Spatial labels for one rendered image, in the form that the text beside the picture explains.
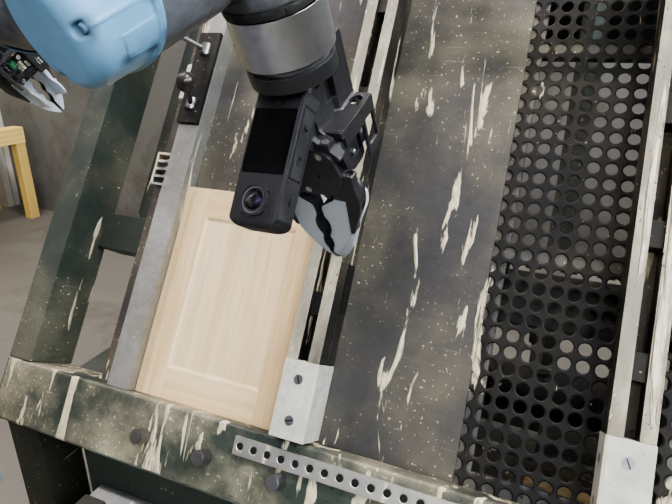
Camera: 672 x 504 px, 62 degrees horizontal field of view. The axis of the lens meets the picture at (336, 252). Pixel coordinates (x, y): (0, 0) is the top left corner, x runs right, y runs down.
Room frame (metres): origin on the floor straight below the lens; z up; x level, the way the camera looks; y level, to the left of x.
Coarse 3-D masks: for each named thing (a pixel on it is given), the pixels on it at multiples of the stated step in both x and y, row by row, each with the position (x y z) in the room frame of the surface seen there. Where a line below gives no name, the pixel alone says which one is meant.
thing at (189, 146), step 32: (224, 32) 1.23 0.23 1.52; (224, 64) 1.22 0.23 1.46; (192, 128) 1.13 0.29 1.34; (192, 160) 1.10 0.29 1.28; (160, 192) 1.07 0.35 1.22; (160, 224) 1.03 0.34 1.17; (160, 256) 0.99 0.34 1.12; (160, 288) 0.98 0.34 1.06; (128, 320) 0.94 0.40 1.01; (128, 352) 0.91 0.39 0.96; (128, 384) 0.87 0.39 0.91
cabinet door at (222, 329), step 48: (192, 192) 1.07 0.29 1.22; (192, 240) 1.01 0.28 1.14; (240, 240) 0.98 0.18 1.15; (288, 240) 0.95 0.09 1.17; (192, 288) 0.96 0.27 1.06; (240, 288) 0.93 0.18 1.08; (288, 288) 0.90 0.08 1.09; (192, 336) 0.91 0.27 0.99; (240, 336) 0.88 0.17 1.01; (288, 336) 0.85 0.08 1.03; (144, 384) 0.88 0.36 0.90; (192, 384) 0.85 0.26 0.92; (240, 384) 0.83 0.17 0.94
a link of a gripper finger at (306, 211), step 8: (304, 192) 0.50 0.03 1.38; (304, 200) 0.49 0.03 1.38; (312, 200) 0.49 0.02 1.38; (320, 200) 0.50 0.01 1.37; (296, 208) 0.50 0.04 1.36; (304, 208) 0.50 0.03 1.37; (312, 208) 0.49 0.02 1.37; (320, 208) 0.50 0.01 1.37; (296, 216) 0.51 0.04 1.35; (304, 216) 0.50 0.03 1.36; (312, 216) 0.50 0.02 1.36; (320, 216) 0.51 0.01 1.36; (304, 224) 0.51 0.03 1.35; (312, 224) 0.50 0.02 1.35; (320, 224) 0.50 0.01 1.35; (328, 224) 0.51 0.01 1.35; (312, 232) 0.51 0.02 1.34; (320, 232) 0.50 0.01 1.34; (328, 232) 0.51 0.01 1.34; (320, 240) 0.51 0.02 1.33; (328, 240) 0.51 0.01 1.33; (328, 248) 0.51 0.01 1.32
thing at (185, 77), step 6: (186, 72) 1.05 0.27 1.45; (180, 78) 1.04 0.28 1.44; (186, 78) 1.04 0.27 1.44; (192, 78) 1.05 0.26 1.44; (180, 84) 1.04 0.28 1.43; (186, 84) 1.04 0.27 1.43; (192, 84) 1.05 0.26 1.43; (180, 90) 1.05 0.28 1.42; (186, 90) 1.05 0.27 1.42; (192, 90) 1.06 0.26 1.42; (192, 96) 1.15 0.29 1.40; (186, 102) 1.14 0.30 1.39; (192, 102) 1.14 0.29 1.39; (186, 108) 1.14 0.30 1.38; (192, 108) 1.14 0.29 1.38
